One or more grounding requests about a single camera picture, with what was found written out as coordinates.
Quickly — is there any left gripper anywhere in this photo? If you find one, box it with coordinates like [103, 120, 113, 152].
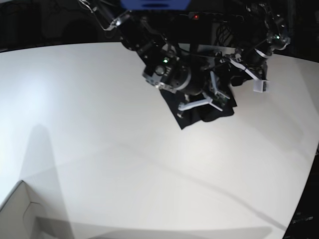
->
[214, 48, 269, 85]

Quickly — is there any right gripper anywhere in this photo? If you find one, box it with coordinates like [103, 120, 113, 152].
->
[177, 70, 230, 118]

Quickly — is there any black t-shirt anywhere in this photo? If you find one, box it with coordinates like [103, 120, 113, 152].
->
[159, 47, 270, 130]

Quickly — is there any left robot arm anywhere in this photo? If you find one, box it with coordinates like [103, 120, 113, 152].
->
[213, 0, 291, 86]

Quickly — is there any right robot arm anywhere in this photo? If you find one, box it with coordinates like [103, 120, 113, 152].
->
[81, 0, 236, 127]

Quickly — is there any black power strip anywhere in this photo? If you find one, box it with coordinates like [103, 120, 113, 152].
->
[187, 11, 244, 23]

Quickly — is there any blue plastic bin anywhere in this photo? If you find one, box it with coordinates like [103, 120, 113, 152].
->
[120, 0, 190, 10]

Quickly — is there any white cardboard box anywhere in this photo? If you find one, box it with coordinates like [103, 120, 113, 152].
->
[0, 181, 45, 239]

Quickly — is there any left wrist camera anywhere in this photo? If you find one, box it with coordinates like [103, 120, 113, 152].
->
[253, 80, 269, 93]

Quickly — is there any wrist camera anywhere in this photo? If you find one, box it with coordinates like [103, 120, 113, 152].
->
[253, 80, 269, 93]
[210, 94, 230, 112]

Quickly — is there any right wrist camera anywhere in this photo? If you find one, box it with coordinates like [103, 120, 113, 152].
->
[210, 94, 230, 112]

